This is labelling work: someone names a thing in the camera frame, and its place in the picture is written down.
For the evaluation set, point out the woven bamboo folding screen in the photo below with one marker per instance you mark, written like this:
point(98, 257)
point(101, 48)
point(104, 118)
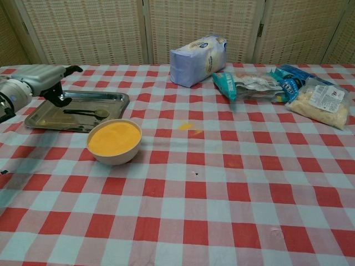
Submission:
point(83, 27)

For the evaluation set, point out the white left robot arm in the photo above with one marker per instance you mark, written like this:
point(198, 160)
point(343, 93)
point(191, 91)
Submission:
point(14, 94)

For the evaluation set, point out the red white checked tablecloth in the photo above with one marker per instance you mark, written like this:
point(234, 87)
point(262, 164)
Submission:
point(194, 216)

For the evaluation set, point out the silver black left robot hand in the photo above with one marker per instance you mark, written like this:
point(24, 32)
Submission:
point(41, 79)

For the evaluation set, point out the yellow round bowl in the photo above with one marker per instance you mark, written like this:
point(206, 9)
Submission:
point(113, 138)

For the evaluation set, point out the clear bag of pale food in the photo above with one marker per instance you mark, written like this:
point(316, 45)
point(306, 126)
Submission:
point(319, 110)

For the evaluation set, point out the teal frozen food bag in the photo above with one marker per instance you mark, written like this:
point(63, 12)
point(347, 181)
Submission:
point(224, 83)

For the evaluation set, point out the dark metal spoon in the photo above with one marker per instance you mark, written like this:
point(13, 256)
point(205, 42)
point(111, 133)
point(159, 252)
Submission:
point(103, 113)

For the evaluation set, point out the blue food package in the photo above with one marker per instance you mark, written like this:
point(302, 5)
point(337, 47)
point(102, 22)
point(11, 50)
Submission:
point(291, 74)

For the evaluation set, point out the rectangular stainless steel tray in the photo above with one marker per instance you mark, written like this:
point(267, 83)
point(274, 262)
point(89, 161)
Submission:
point(116, 99)

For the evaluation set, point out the lavender flour bag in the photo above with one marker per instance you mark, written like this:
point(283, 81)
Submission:
point(188, 66)

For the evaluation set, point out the small black tape piece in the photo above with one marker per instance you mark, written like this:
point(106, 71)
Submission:
point(4, 172)

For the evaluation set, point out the bowl of yellow powder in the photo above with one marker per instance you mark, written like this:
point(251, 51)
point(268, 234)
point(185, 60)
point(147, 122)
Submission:
point(116, 159)

